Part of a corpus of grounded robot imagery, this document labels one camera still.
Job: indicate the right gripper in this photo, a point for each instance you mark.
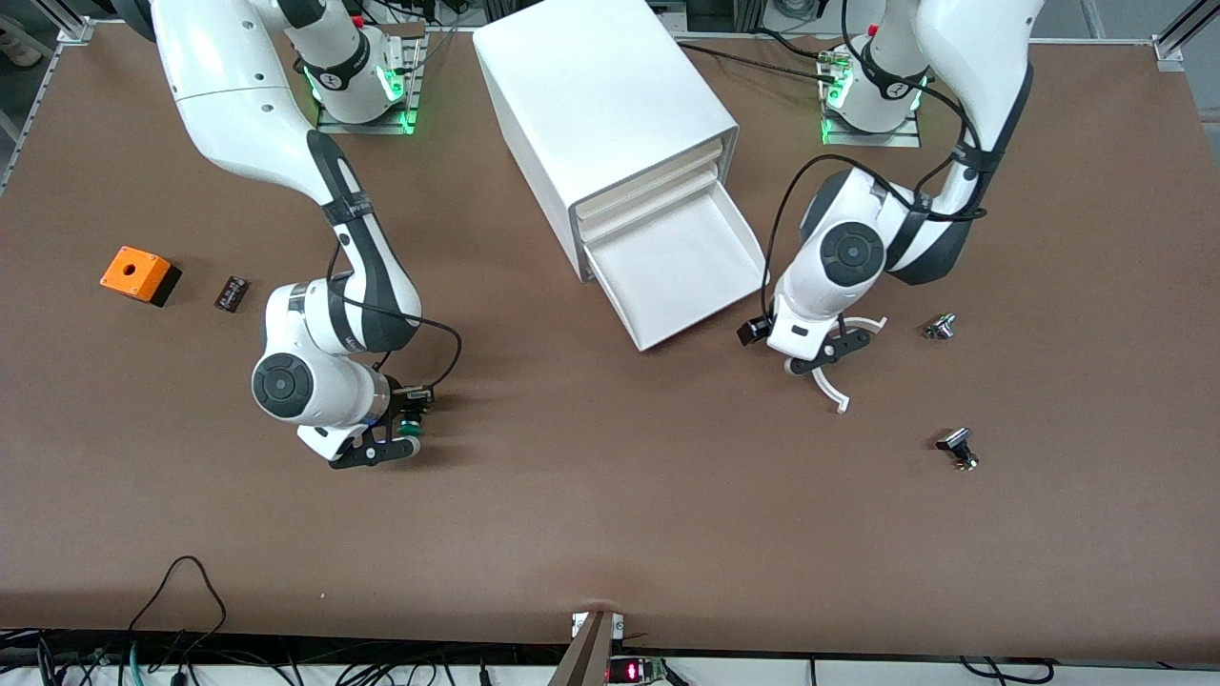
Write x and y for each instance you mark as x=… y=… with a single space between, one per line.
x=408 y=401

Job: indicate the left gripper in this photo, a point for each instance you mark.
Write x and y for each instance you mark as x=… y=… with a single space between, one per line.
x=752 y=331

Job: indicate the green push button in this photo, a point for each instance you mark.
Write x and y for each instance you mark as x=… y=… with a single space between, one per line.
x=410 y=426

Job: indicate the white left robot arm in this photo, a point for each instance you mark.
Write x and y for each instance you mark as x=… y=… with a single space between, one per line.
x=848 y=252

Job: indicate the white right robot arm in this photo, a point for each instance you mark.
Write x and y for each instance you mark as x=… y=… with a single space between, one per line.
x=229 y=95

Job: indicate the orange button box with hole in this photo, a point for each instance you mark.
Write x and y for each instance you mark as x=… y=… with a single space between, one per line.
x=133 y=270

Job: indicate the white curved plastic arc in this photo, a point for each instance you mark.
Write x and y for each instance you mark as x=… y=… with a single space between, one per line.
x=839 y=398

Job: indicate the small black contact block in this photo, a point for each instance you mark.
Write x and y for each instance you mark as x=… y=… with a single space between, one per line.
x=232 y=293

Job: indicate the device with red display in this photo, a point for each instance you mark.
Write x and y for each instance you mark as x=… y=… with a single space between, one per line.
x=629 y=672

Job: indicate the small silver switch part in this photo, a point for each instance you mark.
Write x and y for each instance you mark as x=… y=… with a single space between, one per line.
x=940 y=327

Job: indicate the black and silver switch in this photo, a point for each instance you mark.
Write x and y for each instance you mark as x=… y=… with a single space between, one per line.
x=956 y=441

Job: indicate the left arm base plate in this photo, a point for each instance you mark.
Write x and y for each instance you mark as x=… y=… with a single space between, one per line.
x=905 y=138

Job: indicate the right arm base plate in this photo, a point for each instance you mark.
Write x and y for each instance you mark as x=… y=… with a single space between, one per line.
x=400 y=122

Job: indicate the grey camera support beam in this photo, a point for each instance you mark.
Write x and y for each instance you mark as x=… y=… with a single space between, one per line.
x=586 y=657

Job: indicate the aluminium frame profile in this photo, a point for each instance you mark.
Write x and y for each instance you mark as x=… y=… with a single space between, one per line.
x=1168 y=52
x=76 y=30

